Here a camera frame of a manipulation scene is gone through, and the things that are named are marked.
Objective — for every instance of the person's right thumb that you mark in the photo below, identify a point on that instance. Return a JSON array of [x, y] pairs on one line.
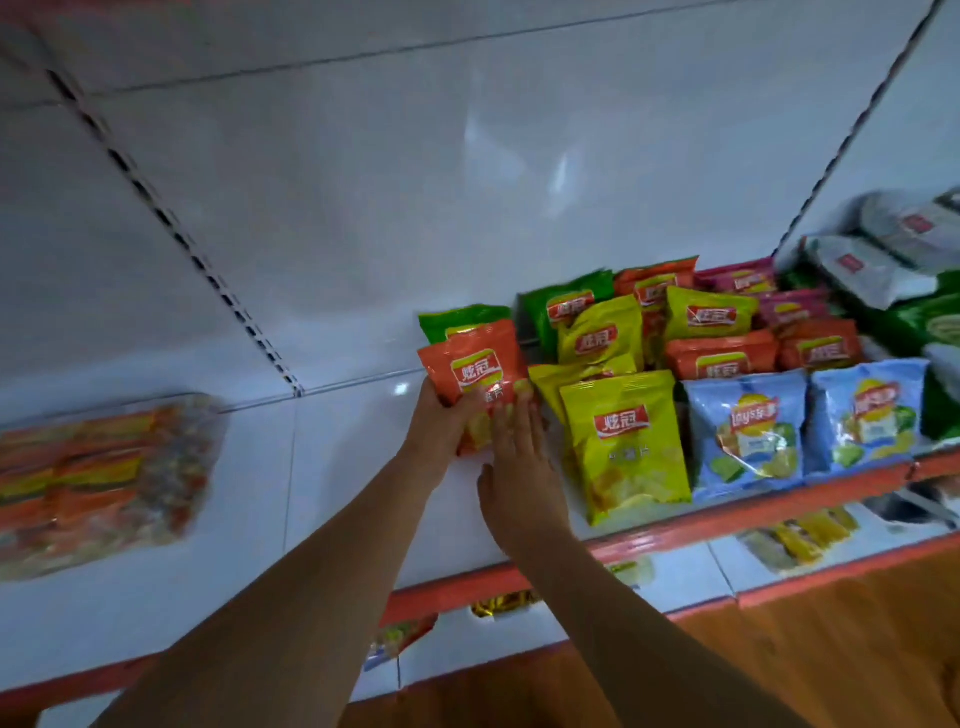
[[486, 491]]

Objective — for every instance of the yellow snack packets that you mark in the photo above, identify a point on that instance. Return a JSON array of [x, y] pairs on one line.
[[802, 536]]

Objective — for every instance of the slotted shelf upright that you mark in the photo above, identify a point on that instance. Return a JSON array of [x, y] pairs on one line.
[[172, 232], [855, 124]]

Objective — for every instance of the pink chip packet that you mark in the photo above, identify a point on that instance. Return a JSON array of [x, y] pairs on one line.
[[742, 279], [791, 306]]

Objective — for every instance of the person's right hand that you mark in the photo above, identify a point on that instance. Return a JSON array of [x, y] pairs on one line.
[[525, 495]]

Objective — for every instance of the white shelf back panel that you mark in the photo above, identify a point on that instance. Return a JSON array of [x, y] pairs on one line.
[[450, 187]]

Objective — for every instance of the green snack packet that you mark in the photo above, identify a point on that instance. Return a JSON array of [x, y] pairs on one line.
[[941, 416], [934, 322]]

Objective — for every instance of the person's left thumb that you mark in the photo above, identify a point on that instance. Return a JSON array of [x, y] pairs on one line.
[[463, 409]]

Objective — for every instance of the green chip packet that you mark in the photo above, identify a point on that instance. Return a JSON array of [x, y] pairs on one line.
[[465, 319], [559, 304]]

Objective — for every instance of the white snack packet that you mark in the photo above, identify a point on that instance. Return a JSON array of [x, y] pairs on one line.
[[862, 270], [911, 225]]

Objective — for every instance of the yellow chip packet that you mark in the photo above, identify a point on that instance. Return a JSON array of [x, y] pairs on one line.
[[626, 450], [709, 315], [551, 379], [600, 337]]

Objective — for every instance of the person's left forearm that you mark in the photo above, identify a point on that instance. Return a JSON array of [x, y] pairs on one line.
[[300, 607]]

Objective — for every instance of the colourful snack packet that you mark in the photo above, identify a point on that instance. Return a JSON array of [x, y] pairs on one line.
[[397, 637]]

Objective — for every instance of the white shelf board red edge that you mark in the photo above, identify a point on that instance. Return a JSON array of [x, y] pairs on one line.
[[690, 577], [330, 480]]

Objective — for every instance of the gold wrapped snacks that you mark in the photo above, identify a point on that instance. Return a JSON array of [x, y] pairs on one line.
[[502, 604]]

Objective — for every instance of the clear bag of orange snacks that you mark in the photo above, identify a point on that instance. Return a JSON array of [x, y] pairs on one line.
[[97, 487]]

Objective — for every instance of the person's left hand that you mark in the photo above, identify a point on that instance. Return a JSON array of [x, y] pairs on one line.
[[431, 439]]

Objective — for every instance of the orange chip packet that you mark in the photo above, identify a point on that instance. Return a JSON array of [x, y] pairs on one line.
[[821, 346], [652, 285], [720, 360], [472, 367]]

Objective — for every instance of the person's right forearm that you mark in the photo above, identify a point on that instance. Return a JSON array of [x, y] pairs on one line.
[[630, 645]]

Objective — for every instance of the light blue chip packet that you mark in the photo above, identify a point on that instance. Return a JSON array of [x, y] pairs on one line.
[[746, 435], [866, 416]]

